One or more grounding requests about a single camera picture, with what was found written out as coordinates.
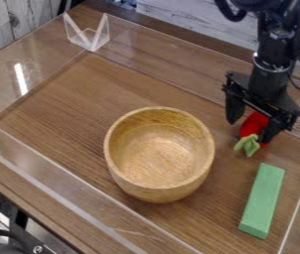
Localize red plush strawberry toy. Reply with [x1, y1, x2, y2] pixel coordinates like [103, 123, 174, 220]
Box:
[233, 111, 269, 158]

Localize green rectangular block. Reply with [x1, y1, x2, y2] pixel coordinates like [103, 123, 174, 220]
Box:
[238, 163, 285, 239]

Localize clear acrylic corner bracket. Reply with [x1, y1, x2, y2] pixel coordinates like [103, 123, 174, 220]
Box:
[63, 14, 110, 53]

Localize wooden bowl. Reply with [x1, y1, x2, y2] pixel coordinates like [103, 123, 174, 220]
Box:
[103, 106, 215, 203]

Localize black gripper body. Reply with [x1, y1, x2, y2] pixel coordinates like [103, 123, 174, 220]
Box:
[222, 71, 300, 130]

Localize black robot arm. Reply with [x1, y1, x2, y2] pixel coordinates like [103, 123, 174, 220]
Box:
[214, 0, 300, 143]

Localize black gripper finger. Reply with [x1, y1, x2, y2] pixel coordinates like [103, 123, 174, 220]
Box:
[258, 117, 284, 143]
[225, 93, 245, 124]

